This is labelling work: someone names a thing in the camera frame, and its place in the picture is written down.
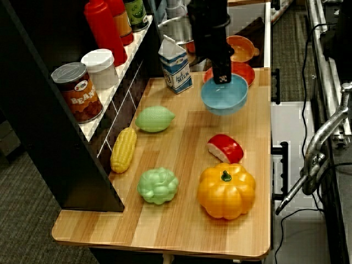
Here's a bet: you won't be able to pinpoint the orange toy pot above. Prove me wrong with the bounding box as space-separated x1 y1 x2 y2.
226 35 260 63

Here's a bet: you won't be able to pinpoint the green peas can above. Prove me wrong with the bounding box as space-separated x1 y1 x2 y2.
123 0 150 32

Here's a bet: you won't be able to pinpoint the thin black cable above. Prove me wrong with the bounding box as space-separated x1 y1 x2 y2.
271 23 339 264

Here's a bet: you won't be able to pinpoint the orange toy pumpkin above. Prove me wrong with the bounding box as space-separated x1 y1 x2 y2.
197 162 257 221

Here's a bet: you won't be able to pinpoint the metal clamp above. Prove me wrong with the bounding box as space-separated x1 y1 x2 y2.
275 82 352 216

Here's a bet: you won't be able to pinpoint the red plate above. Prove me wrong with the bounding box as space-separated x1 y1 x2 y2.
203 62 256 87

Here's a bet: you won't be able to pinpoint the red ketchup squeeze bottle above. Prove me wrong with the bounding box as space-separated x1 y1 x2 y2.
84 0 129 68

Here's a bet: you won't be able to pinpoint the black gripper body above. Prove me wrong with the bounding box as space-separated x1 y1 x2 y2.
191 23 235 69

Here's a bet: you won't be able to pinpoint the white toy faucet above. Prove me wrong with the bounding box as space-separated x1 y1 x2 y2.
166 0 191 18

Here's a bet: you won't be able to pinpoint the green toy lemon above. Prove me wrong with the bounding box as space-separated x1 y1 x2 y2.
135 106 176 134

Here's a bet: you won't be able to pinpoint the white shaker jar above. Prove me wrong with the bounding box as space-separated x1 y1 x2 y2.
80 48 119 90

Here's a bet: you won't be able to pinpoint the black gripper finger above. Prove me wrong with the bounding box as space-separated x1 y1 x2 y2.
212 60 232 85

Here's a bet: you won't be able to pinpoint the stainless steel pot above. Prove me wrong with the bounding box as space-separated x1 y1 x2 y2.
157 15 197 61

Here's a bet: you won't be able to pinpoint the white tiled shelf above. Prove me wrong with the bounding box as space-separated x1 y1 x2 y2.
78 15 153 143

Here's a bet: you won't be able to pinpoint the green toy grapes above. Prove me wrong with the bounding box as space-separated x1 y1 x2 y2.
136 167 179 205

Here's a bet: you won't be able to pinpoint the yellow toy corn cob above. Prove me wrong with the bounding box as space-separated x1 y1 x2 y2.
110 127 138 174

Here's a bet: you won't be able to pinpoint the toy milk carton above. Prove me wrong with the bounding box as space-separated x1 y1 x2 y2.
158 34 194 95

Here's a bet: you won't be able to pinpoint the black kitchen side panel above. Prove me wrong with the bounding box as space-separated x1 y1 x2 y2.
0 0 126 213

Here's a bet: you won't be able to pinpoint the red toy cheese wedge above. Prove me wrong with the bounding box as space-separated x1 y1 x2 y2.
207 134 245 164

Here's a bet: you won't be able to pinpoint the brown beans can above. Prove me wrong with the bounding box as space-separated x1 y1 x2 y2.
51 62 104 124

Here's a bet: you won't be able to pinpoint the aluminium frame rail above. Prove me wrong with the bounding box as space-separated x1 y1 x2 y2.
304 0 348 145

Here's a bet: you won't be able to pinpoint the red sauce bottle with label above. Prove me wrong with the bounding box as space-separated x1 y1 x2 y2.
106 0 135 46

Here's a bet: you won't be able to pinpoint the light blue bowl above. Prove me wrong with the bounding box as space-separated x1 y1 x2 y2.
200 73 249 117

